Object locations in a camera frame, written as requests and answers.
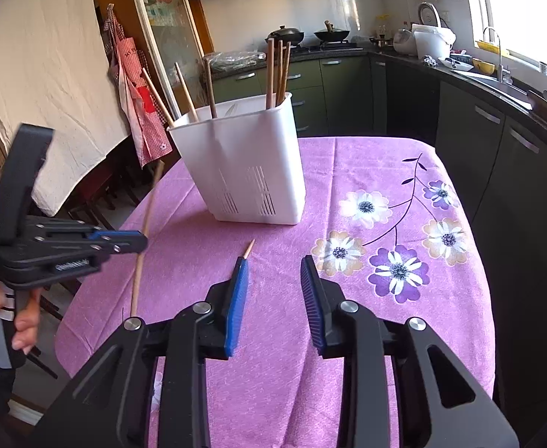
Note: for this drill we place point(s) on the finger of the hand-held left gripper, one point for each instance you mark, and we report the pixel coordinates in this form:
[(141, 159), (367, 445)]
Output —
[(107, 234), (124, 246)]

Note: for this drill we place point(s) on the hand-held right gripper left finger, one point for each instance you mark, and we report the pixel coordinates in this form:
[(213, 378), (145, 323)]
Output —
[(238, 308)]

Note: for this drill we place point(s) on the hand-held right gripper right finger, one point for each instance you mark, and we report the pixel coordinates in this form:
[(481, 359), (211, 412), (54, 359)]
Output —
[(313, 303)]

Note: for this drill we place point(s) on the brown wooden chopstick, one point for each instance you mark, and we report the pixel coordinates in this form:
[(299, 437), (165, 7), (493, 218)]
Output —
[(248, 249), (155, 193)]

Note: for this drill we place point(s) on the white plastic utensil holder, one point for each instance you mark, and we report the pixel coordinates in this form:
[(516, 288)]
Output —
[(245, 149)]

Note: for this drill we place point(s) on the bunch of brown chopsticks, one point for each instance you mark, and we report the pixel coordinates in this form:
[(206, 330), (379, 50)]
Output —
[(269, 74)]

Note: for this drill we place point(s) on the person's left hand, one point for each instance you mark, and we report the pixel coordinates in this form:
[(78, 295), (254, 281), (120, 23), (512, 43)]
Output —
[(27, 317)]

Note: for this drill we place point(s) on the dark wooden chair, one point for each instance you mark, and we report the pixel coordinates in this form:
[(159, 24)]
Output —
[(49, 331), (105, 196)]

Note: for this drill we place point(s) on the pink floral tablecloth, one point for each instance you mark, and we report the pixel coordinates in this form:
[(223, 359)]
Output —
[(278, 242)]

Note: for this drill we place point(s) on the red checked apron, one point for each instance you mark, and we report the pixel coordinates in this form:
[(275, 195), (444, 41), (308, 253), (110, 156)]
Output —
[(138, 93)]

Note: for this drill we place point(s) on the white cloth sheet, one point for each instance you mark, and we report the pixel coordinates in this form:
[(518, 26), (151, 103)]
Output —
[(44, 79)]

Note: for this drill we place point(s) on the sliding glass door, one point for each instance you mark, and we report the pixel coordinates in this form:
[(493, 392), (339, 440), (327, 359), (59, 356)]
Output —
[(170, 32)]

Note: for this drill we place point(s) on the green kitchen cabinets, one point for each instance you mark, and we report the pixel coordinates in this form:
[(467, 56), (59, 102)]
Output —
[(338, 93)]

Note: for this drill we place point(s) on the clear plastic bag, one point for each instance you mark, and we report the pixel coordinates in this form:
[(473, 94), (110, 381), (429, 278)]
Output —
[(236, 60)]

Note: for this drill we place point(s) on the dark kitchen cabinets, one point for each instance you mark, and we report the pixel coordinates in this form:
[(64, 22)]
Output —
[(511, 196)]

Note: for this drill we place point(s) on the gas stove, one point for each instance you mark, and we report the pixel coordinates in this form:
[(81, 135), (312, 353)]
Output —
[(334, 45)]

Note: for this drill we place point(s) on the black wok with lid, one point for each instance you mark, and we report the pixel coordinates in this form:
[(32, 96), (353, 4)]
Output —
[(285, 35)]

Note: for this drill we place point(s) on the condiment bottles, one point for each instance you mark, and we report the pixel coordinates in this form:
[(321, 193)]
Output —
[(381, 37)]

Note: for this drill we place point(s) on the white plate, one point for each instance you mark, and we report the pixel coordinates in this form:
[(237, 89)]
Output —
[(455, 65)]

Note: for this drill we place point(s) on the steel sink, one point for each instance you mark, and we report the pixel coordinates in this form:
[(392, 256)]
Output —
[(492, 85)]

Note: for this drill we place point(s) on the black kitchen countertop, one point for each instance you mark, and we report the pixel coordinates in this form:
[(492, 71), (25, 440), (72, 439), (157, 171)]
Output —
[(511, 98)]

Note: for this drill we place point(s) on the white plastic bucket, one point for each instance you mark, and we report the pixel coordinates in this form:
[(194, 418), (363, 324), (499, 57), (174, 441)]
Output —
[(434, 42)]

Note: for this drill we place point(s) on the yellow bowl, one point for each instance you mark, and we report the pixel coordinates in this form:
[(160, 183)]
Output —
[(483, 66)]

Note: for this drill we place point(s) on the small steel faucet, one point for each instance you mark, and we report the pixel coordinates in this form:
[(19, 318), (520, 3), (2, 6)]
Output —
[(501, 67)]

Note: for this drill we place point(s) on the yellow tray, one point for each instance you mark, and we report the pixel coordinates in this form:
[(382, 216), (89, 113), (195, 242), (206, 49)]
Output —
[(490, 46)]

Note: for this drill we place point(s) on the kitchen window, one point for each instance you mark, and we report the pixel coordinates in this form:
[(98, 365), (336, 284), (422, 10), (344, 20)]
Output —
[(516, 4)]

